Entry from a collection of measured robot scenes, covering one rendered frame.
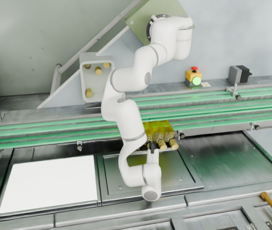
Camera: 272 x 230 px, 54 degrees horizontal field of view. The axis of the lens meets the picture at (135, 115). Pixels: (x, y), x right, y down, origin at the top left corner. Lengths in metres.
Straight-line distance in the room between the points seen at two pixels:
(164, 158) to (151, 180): 0.46
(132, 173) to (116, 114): 0.24
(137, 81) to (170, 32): 0.23
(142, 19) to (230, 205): 0.93
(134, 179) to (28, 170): 0.63
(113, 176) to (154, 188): 0.35
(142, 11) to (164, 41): 0.38
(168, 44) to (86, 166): 0.73
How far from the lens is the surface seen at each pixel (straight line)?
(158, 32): 1.00
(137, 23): 1.36
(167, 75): 1.58
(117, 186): 1.28
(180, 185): 1.29
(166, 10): 1.38
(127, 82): 0.90
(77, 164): 1.42
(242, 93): 1.62
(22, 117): 1.52
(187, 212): 1.23
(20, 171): 1.46
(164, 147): 1.29
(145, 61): 0.90
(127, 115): 0.87
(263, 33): 1.77
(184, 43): 1.10
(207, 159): 1.53
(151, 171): 0.98
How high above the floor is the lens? 2.15
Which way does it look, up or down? 59 degrees down
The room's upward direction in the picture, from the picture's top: 158 degrees clockwise
